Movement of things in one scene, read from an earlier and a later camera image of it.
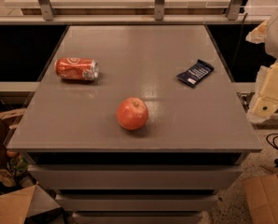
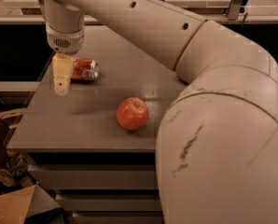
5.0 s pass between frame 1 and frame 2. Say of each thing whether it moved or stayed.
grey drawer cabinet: stayed
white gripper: moved
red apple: stayed
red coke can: stayed
